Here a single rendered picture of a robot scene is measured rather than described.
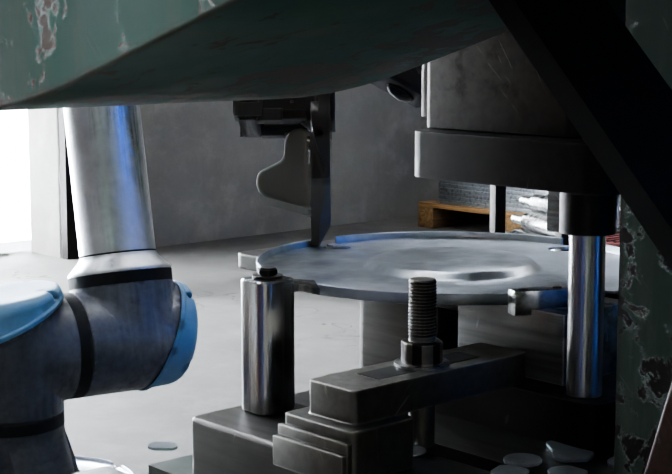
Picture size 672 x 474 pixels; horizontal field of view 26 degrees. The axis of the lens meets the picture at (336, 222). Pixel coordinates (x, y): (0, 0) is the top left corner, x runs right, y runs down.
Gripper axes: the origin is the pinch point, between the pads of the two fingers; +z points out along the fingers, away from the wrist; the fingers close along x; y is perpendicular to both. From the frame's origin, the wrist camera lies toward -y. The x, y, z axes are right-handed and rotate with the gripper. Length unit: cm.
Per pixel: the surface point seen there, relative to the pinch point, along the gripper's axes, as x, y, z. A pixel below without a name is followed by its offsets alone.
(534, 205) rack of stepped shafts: -241, -48, -53
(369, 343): 8.0, -3.5, 10.1
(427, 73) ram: 21.5, -7.3, -6.5
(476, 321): 19.8, -10.4, 10.0
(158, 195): -505, 82, -113
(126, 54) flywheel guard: 64, 6, 6
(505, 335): 21.4, -12.1, 11.1
